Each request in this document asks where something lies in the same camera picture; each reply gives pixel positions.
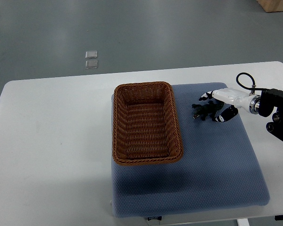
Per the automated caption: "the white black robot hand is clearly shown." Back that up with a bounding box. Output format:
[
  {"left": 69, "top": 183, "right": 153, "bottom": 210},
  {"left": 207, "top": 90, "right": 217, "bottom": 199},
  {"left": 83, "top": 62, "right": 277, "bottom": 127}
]
[{"left": 199, "top": 88, "right": 260, "bottom": 122}]

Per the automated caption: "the dark toy crocodile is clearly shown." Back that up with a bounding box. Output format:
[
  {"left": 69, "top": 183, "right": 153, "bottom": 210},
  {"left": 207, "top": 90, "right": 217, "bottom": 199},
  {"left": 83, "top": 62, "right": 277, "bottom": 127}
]
[{"left": 192, "top": 100, "right": 224, "bottom": 121}]

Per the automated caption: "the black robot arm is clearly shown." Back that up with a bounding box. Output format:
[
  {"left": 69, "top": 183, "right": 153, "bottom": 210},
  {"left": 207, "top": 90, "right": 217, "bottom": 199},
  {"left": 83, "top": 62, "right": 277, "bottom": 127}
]
[{"left": 258, "top": 89, "right": 283, "bottom": 141}]

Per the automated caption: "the brown wicker basket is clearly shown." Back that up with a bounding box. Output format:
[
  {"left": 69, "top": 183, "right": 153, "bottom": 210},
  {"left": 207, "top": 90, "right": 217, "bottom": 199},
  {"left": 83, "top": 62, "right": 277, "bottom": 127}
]
[{"left": 112, "top": 81, "right": 183, "bottom": 166}]

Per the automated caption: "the blue grey foam cushion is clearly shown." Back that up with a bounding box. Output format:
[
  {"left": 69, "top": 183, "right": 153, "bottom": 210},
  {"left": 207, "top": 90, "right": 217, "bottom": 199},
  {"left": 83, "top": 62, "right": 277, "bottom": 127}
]
[{"left": 112, "top": 82, "right": 270, "bottom": 218}]

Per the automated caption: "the lower metal floor plate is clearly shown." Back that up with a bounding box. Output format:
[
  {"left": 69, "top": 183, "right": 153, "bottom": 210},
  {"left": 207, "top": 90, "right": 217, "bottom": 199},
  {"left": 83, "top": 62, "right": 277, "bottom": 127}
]
[{"left": 85, "top": 59, "right": 98, "bottom": 69}]

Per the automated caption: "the metal floor plate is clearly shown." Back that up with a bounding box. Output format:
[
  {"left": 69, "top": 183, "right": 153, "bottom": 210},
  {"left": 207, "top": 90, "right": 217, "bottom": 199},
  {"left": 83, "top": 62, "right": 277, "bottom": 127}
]
[
  {"left": 85, "top": 50, "right": 98, "bottom": 59},
  {"left": 85, "top": 59, "right": 98, "bottom": 69}
]

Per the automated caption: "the upper metal floor plate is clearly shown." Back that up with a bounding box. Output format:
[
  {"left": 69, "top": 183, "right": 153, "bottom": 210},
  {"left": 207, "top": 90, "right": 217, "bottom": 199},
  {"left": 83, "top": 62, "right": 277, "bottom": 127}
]
[{"left": 85, "top": 50, "right": 98, "bottom": 59}]

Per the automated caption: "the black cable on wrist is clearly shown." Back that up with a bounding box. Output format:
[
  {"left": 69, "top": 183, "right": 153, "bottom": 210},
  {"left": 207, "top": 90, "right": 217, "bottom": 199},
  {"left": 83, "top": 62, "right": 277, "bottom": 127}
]
[{"left": 236, "top": 72, "right": 272, "bottom": 96}]

